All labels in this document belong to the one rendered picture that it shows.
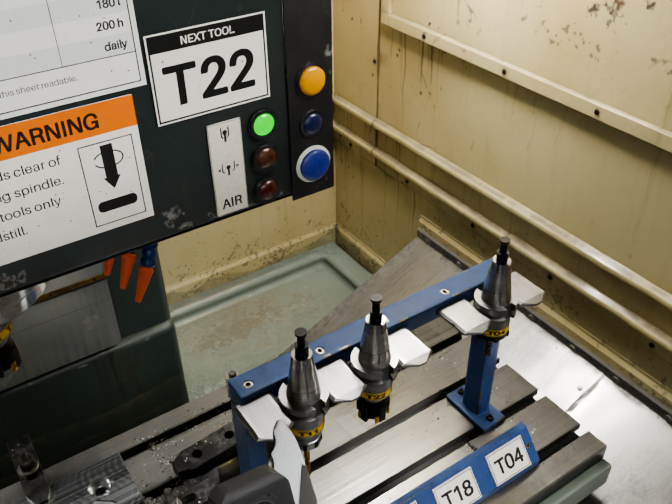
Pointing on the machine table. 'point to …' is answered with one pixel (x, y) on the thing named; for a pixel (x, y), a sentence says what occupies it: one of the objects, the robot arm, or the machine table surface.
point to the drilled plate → (75, 488)
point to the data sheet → (66, 52)
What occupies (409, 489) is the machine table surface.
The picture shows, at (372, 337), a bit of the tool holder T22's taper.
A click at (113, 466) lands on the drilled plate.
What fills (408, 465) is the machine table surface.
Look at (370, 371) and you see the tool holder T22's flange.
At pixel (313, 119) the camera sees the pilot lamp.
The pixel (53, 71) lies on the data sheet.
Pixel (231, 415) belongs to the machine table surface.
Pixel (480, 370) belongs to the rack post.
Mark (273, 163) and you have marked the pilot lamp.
